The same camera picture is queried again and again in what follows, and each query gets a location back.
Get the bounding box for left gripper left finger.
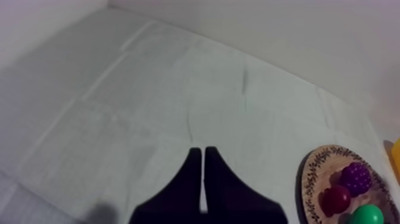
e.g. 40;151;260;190
129;147;202;224

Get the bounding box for round wooden board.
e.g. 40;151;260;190
301;144;400;224

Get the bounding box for purple toy grapes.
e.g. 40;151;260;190
339;161;373;197

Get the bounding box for small red fruit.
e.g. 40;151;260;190
321;185;352;217

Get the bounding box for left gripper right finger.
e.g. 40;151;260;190
203;145;289;224

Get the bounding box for green toy pear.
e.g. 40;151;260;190
348;204;385;224

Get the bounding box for yellow plastic basket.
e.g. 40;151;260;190
387;137;400;183

